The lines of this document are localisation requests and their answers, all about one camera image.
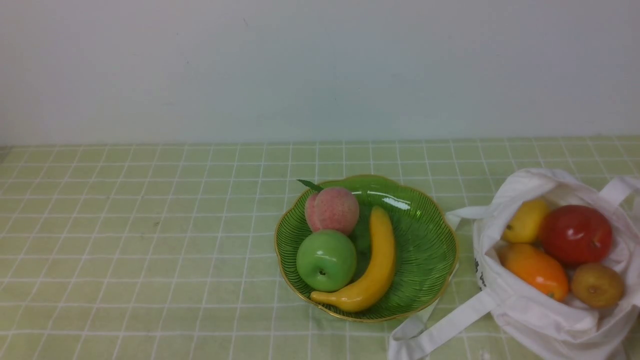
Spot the brown kiwi fruit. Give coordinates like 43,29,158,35
570,262,626,309

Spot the green glass fruit bowl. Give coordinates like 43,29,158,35
274,174,458,322

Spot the white cloth tote bag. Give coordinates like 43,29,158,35
387,168,640,360

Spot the pink peach with leaf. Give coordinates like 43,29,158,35
297,178,360,236

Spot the green apple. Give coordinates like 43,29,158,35
295,229,357,293

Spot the yellow banana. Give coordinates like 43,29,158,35
310,206,397,313

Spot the green checkered tablecloth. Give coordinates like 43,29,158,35
0,135,640,360

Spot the yellow lemon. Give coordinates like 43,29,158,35
502,197,550,244

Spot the orange mango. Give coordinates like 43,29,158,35
496,243,570,303

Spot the red apple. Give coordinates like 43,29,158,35
538,204,614,268

